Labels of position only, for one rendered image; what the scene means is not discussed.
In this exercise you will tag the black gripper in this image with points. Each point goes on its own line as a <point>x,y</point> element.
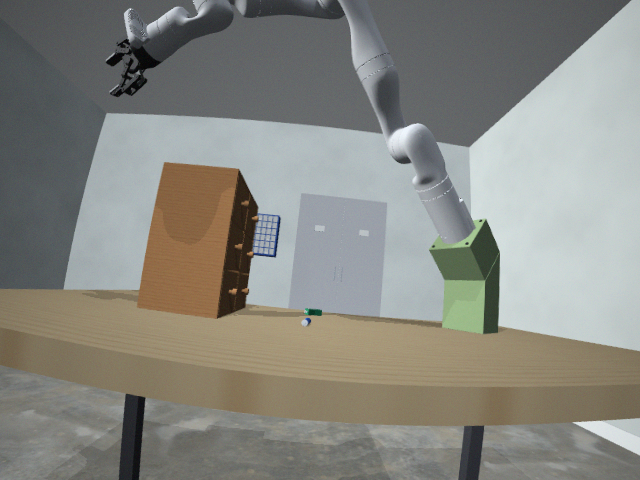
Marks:
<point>134,65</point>

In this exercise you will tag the small brown wooden chest of drawers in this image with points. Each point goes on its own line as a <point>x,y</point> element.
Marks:
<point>187,243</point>

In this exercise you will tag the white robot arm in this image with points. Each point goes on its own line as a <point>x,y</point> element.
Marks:
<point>373,64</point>

